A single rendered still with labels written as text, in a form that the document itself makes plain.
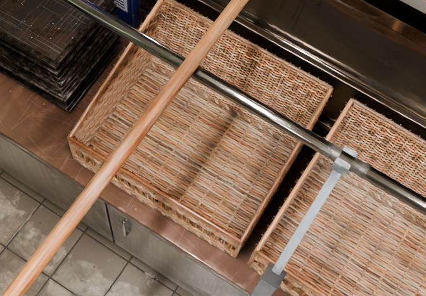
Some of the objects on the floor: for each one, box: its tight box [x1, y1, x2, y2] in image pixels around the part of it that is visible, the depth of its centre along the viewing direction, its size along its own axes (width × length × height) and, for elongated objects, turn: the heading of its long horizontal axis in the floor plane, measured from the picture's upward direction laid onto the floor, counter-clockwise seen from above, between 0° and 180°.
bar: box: [53, 0, 426, 296], centre depth 175 cm, size 31×127×118 cm, turn 56°
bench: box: [0, 25, 426, 296], centre depth 207 cm, size 56×242×58 cm, turn 56°
